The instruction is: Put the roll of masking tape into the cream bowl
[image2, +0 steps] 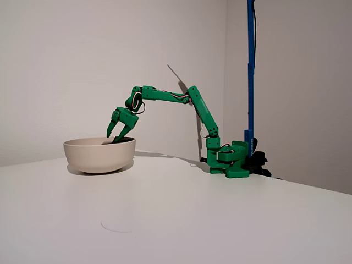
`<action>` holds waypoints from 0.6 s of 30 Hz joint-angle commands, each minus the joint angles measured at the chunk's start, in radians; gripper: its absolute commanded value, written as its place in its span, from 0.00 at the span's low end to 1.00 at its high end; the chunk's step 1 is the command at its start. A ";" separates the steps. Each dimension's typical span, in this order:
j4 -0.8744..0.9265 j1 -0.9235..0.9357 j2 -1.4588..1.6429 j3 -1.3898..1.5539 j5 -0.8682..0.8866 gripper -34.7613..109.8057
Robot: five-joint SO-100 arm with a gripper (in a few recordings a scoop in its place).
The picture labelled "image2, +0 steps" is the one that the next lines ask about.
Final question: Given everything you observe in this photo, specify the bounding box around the beige round bowl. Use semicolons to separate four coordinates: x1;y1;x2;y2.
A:
63;136;137;174

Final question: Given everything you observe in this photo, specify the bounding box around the black pole clamp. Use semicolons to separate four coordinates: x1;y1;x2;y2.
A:
245;136;272;177

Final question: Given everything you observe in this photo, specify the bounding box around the arm wrist wire loop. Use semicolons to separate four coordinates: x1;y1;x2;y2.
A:
131;92;147;115

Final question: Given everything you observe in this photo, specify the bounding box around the blue camera pole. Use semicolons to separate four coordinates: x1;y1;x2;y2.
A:
244;0;258;159

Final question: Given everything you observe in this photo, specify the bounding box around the black pole cable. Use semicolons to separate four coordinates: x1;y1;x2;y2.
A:
252;0;259;76

